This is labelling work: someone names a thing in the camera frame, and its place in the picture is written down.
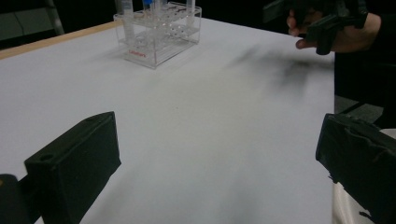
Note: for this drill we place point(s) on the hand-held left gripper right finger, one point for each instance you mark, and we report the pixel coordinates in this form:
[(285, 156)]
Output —
[(361, 161)]

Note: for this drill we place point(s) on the blue-capped clear tube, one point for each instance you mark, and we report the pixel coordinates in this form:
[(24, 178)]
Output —
[(148, 3)]

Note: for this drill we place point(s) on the clear acrylic tube rack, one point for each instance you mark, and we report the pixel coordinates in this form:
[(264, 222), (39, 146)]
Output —
[(155, 49)]

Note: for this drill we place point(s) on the grey metal stand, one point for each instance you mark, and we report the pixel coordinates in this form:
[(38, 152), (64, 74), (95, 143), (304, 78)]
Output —
[(31, 25)]

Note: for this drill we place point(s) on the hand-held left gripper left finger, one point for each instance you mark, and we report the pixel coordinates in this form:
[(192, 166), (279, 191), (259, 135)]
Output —
[(74, 161)]

